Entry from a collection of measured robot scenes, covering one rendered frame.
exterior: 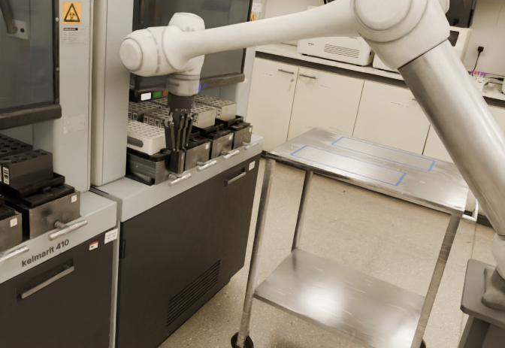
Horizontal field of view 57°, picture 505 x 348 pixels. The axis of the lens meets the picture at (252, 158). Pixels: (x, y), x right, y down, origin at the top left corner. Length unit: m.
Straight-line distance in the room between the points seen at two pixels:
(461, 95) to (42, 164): 0.88
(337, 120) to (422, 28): 2.72
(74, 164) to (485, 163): 0.92
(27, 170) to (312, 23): 0.72
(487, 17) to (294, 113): 1.58
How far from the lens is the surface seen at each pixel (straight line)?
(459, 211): 1.37
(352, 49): 3.47
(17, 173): 1.12
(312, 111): 3.60
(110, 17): 1.23
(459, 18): 3.83
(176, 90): 1.27
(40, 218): 1.09
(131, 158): 1.38
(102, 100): 1.25
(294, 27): 1.11
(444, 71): 0.89
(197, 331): 1.98
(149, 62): 1.08
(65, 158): 1.21
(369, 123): 3.49
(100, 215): 1.22
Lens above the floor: 1.29
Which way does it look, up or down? 19 degrees down
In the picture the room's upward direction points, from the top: 8 degrees clockwise
